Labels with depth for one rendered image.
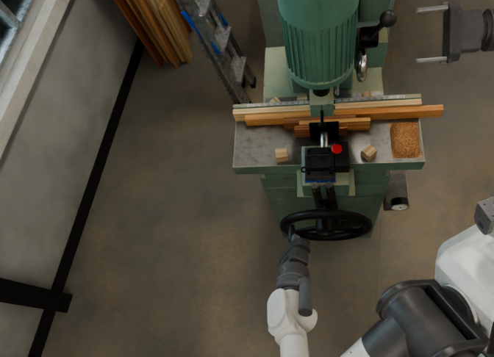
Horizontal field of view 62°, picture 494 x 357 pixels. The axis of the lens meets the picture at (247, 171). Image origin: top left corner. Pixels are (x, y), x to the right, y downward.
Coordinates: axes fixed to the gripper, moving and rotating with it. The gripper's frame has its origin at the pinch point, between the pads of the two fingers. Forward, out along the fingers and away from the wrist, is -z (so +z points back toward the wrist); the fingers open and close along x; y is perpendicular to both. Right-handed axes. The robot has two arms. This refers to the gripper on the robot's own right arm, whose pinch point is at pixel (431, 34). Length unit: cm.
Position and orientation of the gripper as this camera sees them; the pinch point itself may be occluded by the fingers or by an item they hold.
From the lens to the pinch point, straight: 104.1
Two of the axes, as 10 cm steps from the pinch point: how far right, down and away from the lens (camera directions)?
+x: 0.6, 9.8, 1.8
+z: 9.8, -0.3, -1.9
